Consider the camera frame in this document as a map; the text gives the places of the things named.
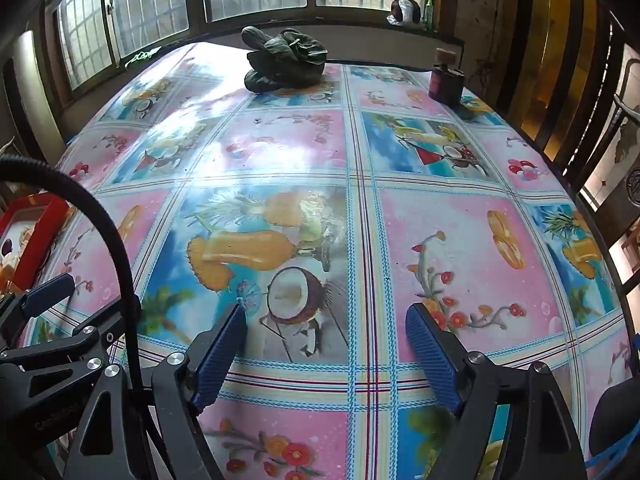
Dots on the dark red jar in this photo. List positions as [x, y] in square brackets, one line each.
[445, 85]

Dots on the dark wooden chair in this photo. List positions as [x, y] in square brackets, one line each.
[607, 110]

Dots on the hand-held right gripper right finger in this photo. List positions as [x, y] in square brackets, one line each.
[432, 360]

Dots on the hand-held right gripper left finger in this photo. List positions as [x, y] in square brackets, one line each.
[220, 355]

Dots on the black rounded object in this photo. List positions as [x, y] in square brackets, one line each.
[617, 410]

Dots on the red-rimmed white tray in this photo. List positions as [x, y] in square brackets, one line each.
[42, 230]

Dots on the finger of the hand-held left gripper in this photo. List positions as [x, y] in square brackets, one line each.
[75, 345]
[47, 292]

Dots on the green bottle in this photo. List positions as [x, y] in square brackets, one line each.
[429, 12]

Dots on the green cloth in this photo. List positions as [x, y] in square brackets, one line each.
[142, 56]

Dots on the fruit print plastic tablecloth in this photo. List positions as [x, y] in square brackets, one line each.
[320, 160]

